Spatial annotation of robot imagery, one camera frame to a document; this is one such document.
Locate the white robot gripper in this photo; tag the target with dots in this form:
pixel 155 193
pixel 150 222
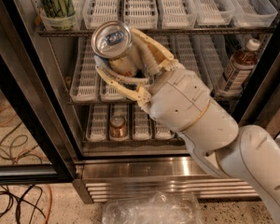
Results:
pixel 176 96

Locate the copper can bottom left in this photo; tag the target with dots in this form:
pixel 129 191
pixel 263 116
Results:
pixel 118 126

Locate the brown tea bottle white cap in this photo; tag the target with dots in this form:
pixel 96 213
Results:
pixel 240 65

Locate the right glass fridge door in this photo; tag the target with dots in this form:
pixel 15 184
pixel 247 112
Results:
pixel 269 113

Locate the clear plastic container on floor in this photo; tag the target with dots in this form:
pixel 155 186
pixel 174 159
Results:
pixel 157 208

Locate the green drink can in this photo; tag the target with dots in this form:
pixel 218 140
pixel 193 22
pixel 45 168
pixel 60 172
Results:
pixel 58 8

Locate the redbull can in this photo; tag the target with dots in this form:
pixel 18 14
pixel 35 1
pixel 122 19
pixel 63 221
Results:
pixel 113 41

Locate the open glass fridge door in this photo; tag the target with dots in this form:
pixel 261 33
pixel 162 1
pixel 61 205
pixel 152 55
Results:
pixel 32 82

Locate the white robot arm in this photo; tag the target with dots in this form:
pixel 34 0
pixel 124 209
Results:
pixel 144 71

